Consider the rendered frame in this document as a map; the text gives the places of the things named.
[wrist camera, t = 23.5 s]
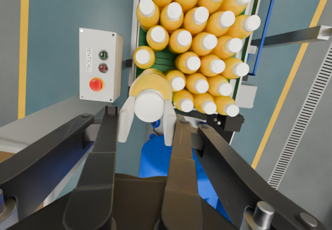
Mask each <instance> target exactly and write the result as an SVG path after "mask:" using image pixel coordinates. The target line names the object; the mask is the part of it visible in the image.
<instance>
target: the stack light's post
mask: <svg viewBox="0 0 332 230"><path fill-rule="evenodd" d="M327 28H332V27H330V26H323V25H320V26H315V27H311V28H306V29H302V30H297V31H292V32H288V33H283V34H278V35H274V36H269V37H265V39H264V43H263V47H262V48H266V47H274V46H286V45H294V44H302V43H311V42H319V41H327V40H328V39H329V36H327V37H323V36H322V34H321V33H322V31H323V30H324V29H327Z"/></svg>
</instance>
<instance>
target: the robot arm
mask: <svg viewBox="0 0 332 230"><path fill-rule="evenodd" d="M134 103H135V96H134V95H130V96H129V97H128V99H127V101H126V102H125V104H124V105H123V107H122V108H121V109H119V107H118V106H116V105H105V106H104V115H103V118H102V119H94V115H92V114H88V113H83V114H80V115H78V116H76V117H75V118H73V119H72V120H70V121H68V122H67V123H65V124H63V125H62V126H60V127H58V128H57V129H55V130H54V131H52V132H50V133H49V134H47V135H45V136H44V137H42V138H40V139H39V140H37V141H36V142H34V143H32V144H30V145H29V146H27V147H25V148H24V149H22V150H21V151H19V152H17V153H16V154H14V155H12V156H11V157H9V158H7V159H6V160H4V161H3V162H1V163H0V230H328V229H327V228H326V227H325V225H324V224H323V223H322V222H321V221H319V220H318V219H317V218H316V217H314V216H313V215H312V214H310V213H309V212H307V211H306V210H304V209H303V208H302V207H300V206H299V205H297V204H296V203H294V202H293V201H292V200H290V199H289V198H287V197H286V196H284V195H283V194H281V193H280V192H279V191H277V190H276V189H274V188H273V187H272V186H270V185H269V184H268V183H267V182H266V181H265V180H264V179H263V178H262V177H261V176H260V175H259V174H258V173H257V171H256V170H255V169H254V168H253V167H252V166H251V165H250V164H249V163H248V162H247V161H246V160H245V159H244V158H243V157H242V156H241V155H240V154H239V153H238V152H237V151H236V150H235V149H234V148H233V147H232V146H231V145H230V144H229V143H228V142H227V141H226V140H225V139H224V138H223V137H222V136H221V135H220V134H219V133H218V132H217V131H216V130H215V129H214V128H213V127H211V126H209V125H207V124H199V125H198V128H194V127H191V125H190V122H188V121H186V120H185V118H184V116H183V115H181V114H176V113H175V111H174V108H173V105H172V102H171V100H170V99H166V100H165V110H164V115H163V127H164V138H165V145H166V146H172V151H171V156H170V162H169V168H168V174H167V176H153V177H144V178H140V177H136V176H132V175H128V174H123V173H115V170H116V155H117V140H118V141H119V142H125V141H126V139H127V136H128V133H129V130H130V127H131V124H132V121H133V118H134ZM94 141H95V143H94ZM93 144H94V146H93V149H92V152H89V153H88V155H87V158H86V161H85V163H84V166H83V169H82V172H81V175H80V178H79V181H78V183H77V186H76V188H74V189H73V190H72V191H70V192H69V193H67V194H65V195H64V196H62V197H60V198H58V199H57V200H55V201H53V202H51V203H50V204H48V205H46V206H45V207H43V208H41V209H39V210H38V211H36V210H37V208H38V207H39V206H40V205H41V204H42V203H43V202H44V200H45V199H46V198H47V197H48V196H49V195H50V194H51V192H52V191H53V190H54V189H55V188H56V187H57V186H58V184H59V183H60V182H61V181H62V180H63V179H64V178H65V176H66V175H67V174H68V173H69V172H70V171H71V169H72V168H73V167H74V166H75V165H76V164H77V163H78V161H79V160H80V159H81V158H82V157H83V156H84V155H85V153H86V152H87V151H88V150H89V149H90V148H91V147H92V145H93ZM192 148H194V153H195V155H196V157H197V159H198V160H199V162H200V164H201V166H202V168H203V170H204V172H205V174H206V175H207V177H208V179H209V181H210V183H211V185H212V187H213V189H214V190H215V192H216V194H217V196H218V198H219V200H220V202H221V204H222V205H223V207H224V209H225V211H226V213H227V215H228V217H229V218H230V220H231V222H230V221H229V220H228V219H226V218H225V217H224V216H223V215H222V214H221V213H219V212H218V211H217V210H216V209H215V208H213V207H212V206H211V205H210V204H209V203H208V202H206V201H205V200H204V199H203V198H202V197H201V196H200V195H199V191H198V181H197V171H196V161H195V160H193V152H192ZM35 211H36V212H35Z"/></svg>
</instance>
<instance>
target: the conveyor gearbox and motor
mask: <svg viewBox="0 0 332 230"><path fill-rule="evenodd" d="M256 91H257V86H255V85H251V84H247V83H243V82H241V86H240V90H239V94H238V99H237V103H236V105H237V106H238V107H241V108H252V107H253V102H254V98H255V95H256Z"/></svg>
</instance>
